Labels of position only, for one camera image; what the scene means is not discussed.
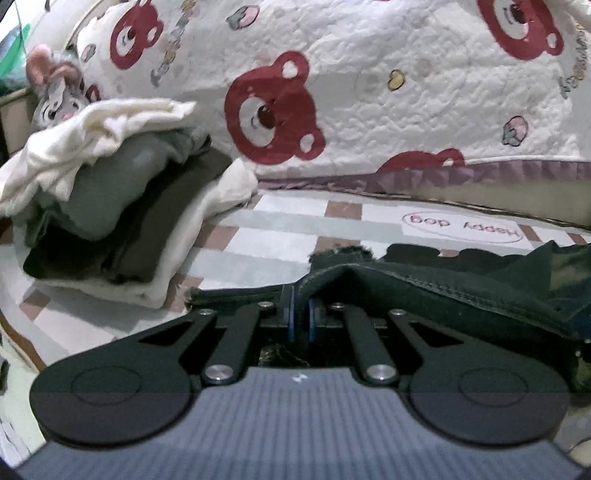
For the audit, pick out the beige nightstand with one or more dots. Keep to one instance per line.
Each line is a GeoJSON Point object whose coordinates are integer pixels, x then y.
{"type": "Point", "coordinates": [14, 124]}

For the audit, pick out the grey plush rabbit toy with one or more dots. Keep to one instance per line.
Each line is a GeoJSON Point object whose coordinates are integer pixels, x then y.
{"type": "Point", "coordinates": [55, 101]}

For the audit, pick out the grey folded garment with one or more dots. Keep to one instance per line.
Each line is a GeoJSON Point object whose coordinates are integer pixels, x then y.
{"type": "Point", "coordinates": [120, 184]}

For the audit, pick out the white folded garment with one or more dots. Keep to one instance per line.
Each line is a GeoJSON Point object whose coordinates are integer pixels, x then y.
{"type": "Point", "coordinates": [69, 138]}

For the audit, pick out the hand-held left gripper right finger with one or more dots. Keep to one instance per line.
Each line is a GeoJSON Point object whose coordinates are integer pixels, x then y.
{"type": "Point", "coordinates": [311, 323]}

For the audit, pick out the white bear print quilt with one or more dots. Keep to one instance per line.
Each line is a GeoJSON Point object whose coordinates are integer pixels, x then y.
{"type": "Point", "coordinates": [392, 115]}

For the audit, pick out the dark olive folded garment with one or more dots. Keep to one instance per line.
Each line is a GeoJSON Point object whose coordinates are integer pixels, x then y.
{"type": "Point", "coordinates": [138, 240]}

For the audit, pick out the dark green pants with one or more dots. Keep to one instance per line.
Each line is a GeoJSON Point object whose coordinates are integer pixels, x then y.
{"type": "Point", "coordinates": [415, 295]}

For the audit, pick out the beige bed frame gold trim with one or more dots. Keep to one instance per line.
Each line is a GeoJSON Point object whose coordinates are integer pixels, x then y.
{"type": "Point", "coordinates": [531, 207]}

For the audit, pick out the green plastic bag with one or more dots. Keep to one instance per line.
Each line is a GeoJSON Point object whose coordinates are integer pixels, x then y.
{"type": "Point", "coordinates": [11, 60]}

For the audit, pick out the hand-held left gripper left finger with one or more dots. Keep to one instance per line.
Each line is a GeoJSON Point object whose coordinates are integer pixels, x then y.
{"type": "Point", "coordinates": [291, 323]}

